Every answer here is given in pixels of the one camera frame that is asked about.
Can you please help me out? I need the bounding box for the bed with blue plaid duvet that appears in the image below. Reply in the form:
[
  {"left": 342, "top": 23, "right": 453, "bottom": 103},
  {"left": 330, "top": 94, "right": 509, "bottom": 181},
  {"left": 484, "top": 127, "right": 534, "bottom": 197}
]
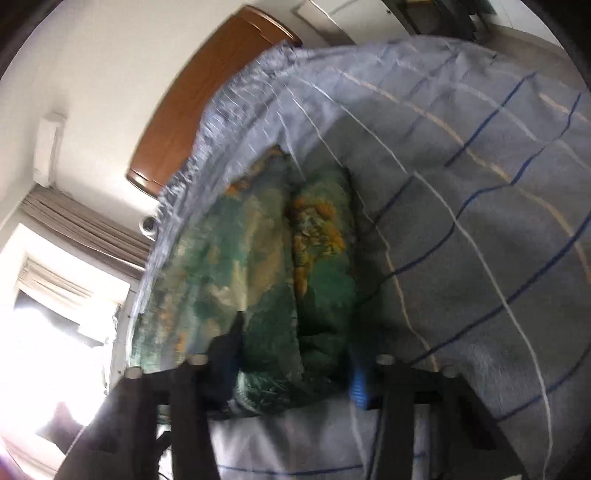
[{"left": 69, "top": 36, "right": 591, "bottom": 480}]

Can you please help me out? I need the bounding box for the white air conditioner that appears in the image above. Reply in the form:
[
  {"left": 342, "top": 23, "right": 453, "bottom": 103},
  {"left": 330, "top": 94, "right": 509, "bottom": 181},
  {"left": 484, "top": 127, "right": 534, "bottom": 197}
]
[{"left": 34, "top": 112, "right": 66, "bottom": 186}]

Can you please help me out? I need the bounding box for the beige curtain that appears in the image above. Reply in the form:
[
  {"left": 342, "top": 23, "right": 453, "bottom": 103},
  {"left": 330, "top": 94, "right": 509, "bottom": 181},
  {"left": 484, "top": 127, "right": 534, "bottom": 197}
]
[{"left": 21, "top": 188, "right": 154, "bottom": 280}]

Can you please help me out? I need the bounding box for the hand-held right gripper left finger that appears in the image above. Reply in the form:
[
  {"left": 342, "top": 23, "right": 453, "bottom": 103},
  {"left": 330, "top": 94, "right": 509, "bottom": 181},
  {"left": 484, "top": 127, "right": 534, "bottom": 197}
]
[{"left": 60, "top": 311, "right": 246, "bottom": 480}]

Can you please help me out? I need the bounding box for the green landscape print jacket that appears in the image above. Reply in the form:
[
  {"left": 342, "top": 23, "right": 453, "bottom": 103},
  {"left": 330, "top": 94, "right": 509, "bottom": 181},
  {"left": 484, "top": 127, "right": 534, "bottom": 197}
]
[{"left": 130, "top": 147, "right": 371, "bottom": 420}]

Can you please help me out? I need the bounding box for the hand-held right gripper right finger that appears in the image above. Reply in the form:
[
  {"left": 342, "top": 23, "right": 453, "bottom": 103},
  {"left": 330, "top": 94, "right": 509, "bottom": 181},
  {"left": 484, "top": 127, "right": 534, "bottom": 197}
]
[{"left": 348, "top": 352, "right": 531, "bottom": 480}]

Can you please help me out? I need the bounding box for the wooden headboard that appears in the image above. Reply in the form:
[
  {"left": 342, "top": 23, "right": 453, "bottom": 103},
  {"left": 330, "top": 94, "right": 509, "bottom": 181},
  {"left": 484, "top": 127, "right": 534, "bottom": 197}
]
[{"left": 126, "top": 6, "right": 304, "bottom": 199}]

